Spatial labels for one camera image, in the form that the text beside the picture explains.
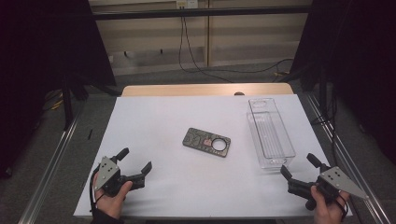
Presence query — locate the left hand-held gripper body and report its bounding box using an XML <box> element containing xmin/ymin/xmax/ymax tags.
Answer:
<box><xmin>92</xmin><ymin>155</ymin><xmax>147</xmax><ymax>198</ymax></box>

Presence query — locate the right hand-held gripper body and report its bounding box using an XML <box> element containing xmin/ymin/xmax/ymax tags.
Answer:
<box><xmin>287</xmin><ymin>165</ymin><xmax>371</xmax><ymax>211</ymax></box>

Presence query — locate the person's left hand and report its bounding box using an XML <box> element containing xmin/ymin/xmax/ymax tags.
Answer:
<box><xmin>92</xmin><ymin>172</ymin><xmax>134</xmax><ymax>220</ymax></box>

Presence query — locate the person's right hand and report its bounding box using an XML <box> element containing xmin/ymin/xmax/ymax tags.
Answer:
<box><xmin>309</xmin><ymin>184</ymin><xmax>351</xmax><ymax>224</ymax></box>

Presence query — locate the clear plastic storage box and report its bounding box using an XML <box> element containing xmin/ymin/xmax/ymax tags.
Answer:
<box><xmin>246</xmin><ymin>97</ymin><xmax>297</xmax><ymax>171</ymax></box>

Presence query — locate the white table cover sheet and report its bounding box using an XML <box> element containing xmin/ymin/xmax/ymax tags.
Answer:
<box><xmin>73</xmin><ymin>94</ymin><xmax>353</xmax><ymax>218</ymax></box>

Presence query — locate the black metal stand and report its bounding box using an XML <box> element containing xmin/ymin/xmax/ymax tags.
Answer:
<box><xmin>60</xmin><ymin>73</ymin><xmax>122</xmax><ymax>132</ymax></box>
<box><xmin>306</xmin><ymin>68</ymin><xmax>339</xmax><ymax>125</ymax></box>

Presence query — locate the black curtain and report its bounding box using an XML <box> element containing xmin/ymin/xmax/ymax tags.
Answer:
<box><xmin>0</xmin><ymin>0</ymin><xmax>118</xmax><ymax>180</ymax></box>
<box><xmin>290</xmin><ymin>0</ymin><xmax>396</xmax><ymax>164</ymax></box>

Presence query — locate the black horizontal metal bar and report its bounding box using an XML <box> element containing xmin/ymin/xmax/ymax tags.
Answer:
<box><xmin>92</xmin><ymin>5</ymin><xmax>313</xmax><ymax>21</ymax></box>

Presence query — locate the left hand-held gripper cable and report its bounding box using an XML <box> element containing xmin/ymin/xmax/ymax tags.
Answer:
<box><xmin>89</xmin><ymin>164</ymin><xmax>106</xmax><ymax>213</ymax></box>

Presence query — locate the hand-held gripper cable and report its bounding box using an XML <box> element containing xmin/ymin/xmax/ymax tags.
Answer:
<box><xmin>89</xmin><ymin>164</ymin><xmax>106</xmax><ymax>213</ymax></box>
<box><xmin>332</xmin><ymin>191</ymin><xmax>350</xmax><ymax>218</ymax></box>

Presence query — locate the right hand-held gripper cable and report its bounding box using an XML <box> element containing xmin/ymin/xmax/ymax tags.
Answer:
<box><xmin>332</xmin><ymin>191</ymin><xmax>350</xmax><ymax>218</ymax></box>

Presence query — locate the aluminium floor rail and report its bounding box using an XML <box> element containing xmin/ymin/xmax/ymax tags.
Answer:
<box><xmin>304</xmin><ymin>92</ymin><xmax>394</xmax><ymax>224</ymax></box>
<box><xmin>18</xmin><ymin>102</ymin><xmax>87</xmax><ymax>224</ymax></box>

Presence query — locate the yellow cable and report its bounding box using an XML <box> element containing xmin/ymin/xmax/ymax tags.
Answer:
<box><xmin>43</xmin><ymin>89</ymin><xmax>64</xmax><ymax>111</ymax></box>

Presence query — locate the black floor cable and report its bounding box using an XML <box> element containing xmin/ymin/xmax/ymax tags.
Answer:
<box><xmin>199</xmin><ymin>57</ymin><xmax>295</xmax><ymax>76</ymax></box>

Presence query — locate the black hanging wall cable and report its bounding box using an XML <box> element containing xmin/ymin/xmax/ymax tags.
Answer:
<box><xmin>177</xmin><ymin>17</ymin><xmax>233</xmax><ymax>84</ymax></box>

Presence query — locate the white wall socket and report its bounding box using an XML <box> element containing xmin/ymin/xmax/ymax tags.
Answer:
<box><xmin>176</xmin><ymin>0</ymin><xmax>200</xmax><ymax>9</ymax></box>

